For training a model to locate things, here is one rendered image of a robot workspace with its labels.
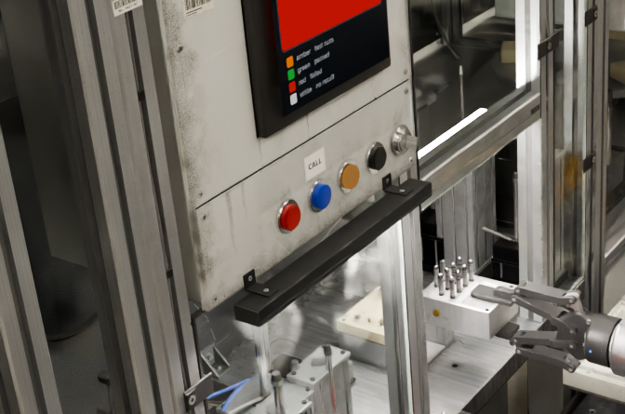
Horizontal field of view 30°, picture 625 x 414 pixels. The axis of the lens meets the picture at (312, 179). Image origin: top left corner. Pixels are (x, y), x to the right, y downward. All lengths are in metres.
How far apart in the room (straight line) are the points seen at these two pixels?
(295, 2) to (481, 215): 0.99
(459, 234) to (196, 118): 1.05
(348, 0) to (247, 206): 0.26
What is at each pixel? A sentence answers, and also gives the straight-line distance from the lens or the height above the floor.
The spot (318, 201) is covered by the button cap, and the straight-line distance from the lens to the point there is 1.35.
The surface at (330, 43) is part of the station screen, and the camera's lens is 1.30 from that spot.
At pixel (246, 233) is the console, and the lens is 1.27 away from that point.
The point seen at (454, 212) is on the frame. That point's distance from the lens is 2.13.
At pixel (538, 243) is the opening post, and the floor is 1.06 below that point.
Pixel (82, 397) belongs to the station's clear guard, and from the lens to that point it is 1.19.
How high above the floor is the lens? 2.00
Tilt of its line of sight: 24 degrees down
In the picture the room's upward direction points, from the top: 6 degrees counter-clockwise
